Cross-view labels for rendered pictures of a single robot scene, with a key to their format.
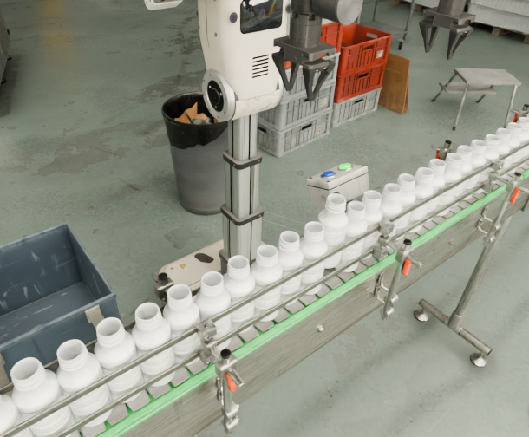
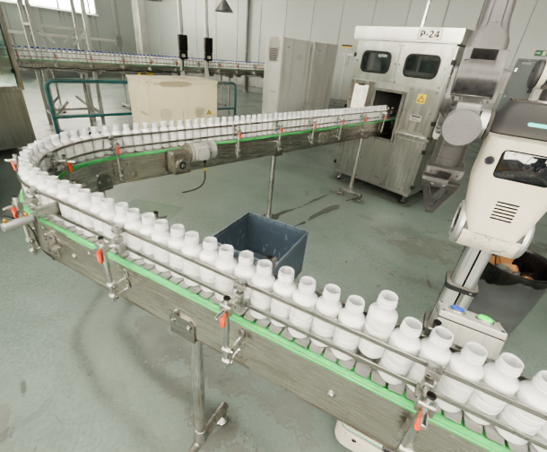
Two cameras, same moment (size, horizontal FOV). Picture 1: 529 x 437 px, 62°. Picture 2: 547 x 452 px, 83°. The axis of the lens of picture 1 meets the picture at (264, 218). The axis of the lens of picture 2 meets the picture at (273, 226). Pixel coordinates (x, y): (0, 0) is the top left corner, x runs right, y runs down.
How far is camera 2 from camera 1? 56 cm
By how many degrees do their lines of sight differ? 54
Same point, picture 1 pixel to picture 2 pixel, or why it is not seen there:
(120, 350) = (205, 254)
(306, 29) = (440, 147)
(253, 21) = (512, 170)
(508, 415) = not seen: outside the picture
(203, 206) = not seen: hidden behind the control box
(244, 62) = (486, 201)
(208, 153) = (489, 291)
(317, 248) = (348, 317)
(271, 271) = (301, 296)
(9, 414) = (162, 239)
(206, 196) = not seen: hidden behind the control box
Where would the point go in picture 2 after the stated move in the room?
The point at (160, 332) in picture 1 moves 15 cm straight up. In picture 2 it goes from (223, 263) to (223, 212)
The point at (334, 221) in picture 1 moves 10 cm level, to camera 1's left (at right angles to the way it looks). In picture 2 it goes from (375, 310) to (348, 281)
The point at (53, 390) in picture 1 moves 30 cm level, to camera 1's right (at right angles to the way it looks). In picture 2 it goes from (177, 245) to (196, 322)
